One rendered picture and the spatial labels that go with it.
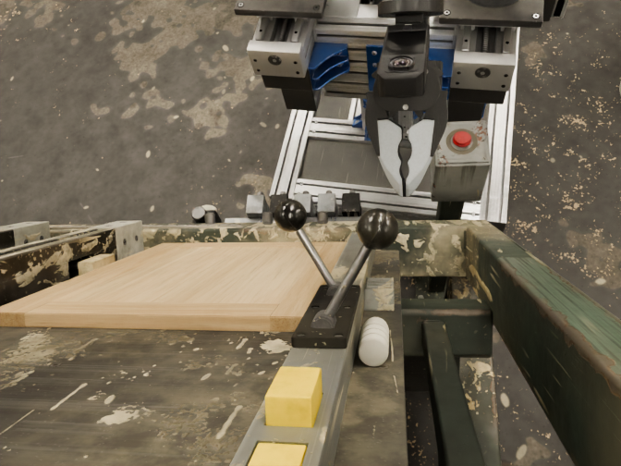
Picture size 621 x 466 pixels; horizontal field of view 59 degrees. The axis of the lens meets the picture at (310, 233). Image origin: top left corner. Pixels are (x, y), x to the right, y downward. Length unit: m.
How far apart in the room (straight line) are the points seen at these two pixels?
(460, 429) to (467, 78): 0.96
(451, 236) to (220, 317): 0.65
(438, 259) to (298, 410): 0.89
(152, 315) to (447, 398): 0.36
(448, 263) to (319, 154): 1.05
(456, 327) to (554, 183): 1.54
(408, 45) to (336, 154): 1.57
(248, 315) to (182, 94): 2.17
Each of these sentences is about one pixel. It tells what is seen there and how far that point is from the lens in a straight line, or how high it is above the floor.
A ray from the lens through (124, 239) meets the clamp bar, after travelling 1.25.
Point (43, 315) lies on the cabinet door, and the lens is 0.79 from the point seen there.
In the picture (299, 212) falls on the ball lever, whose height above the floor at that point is 1.45.
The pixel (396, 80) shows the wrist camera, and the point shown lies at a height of 1.58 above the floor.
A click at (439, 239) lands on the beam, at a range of 1.21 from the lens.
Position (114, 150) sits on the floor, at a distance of 2.73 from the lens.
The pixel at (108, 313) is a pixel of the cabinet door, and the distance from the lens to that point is 0.75.
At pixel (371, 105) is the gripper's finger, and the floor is 1.49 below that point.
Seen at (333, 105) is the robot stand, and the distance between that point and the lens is 2.28.
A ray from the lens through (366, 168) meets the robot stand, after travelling 2.10.
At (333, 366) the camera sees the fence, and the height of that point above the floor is 1.55.
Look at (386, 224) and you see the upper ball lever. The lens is 0.49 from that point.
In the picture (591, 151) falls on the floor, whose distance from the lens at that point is 2.49.
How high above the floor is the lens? 1.99
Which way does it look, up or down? 63 degrees down
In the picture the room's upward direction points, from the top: 18 degrees counter-clockwise
